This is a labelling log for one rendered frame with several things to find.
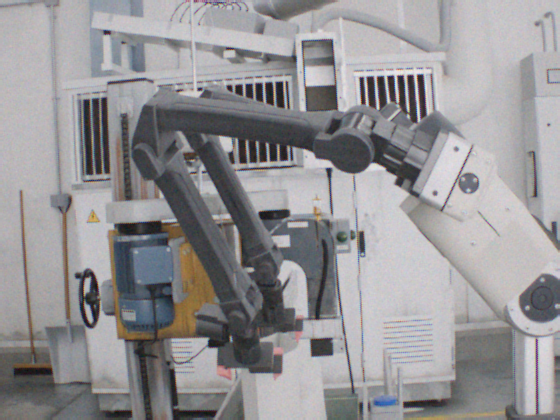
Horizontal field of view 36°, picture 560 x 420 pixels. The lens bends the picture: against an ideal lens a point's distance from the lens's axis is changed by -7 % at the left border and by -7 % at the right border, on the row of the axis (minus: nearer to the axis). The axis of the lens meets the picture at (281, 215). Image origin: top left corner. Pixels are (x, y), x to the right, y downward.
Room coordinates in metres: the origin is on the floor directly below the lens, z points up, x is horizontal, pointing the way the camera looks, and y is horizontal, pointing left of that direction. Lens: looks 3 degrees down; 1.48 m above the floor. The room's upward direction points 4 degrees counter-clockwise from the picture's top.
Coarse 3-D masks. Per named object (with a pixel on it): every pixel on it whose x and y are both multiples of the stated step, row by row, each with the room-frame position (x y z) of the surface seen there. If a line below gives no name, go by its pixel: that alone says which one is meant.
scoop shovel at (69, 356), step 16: (64, 224) 6.51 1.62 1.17; (64, 240) 6.48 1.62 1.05; (64, 256) 6.45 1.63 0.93; (64, 272) 6.42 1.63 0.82; (64, 288) 6.38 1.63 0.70; (48, 336) 6.30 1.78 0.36; (64, 336) 6.35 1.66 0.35; (80, 336) 6.34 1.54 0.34; (64, 352) 6.33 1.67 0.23; (80, 352) 6.32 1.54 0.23; (64, 368) 6.30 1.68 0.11; (80, 368) 6.29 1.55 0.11
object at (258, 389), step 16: (272, 336) 2.31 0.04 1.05; (288, 352) 2.07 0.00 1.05; (288, 368) 2.06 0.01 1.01; (256, 384) 1.91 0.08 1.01; (272, 384) 2.00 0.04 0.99; (288, 384) 2.06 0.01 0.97; (256, 400) 1.97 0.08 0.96; (272, 400) 1.99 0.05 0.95; (288, 400) 2.05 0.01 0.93; (256, 416) 1.98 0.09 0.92; (272, 416) 1.99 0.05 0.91; (288, 416) 2.05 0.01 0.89
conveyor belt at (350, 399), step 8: (328, 400) 4.09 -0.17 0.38; (336, 400) 4.08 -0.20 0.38; (344, 400) 4.07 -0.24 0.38; (352, 400) 4.05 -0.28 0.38; (328, 408) 3.94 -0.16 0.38; (336, 408) 3.93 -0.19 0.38; (344, 408) 3.92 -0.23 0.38; (352, 408) 3.91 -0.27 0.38; (328, 416) 3.81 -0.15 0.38; (336, 416) 3.80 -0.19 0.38; (344, 416) 3.79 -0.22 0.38; (352, 416) 3.78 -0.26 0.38
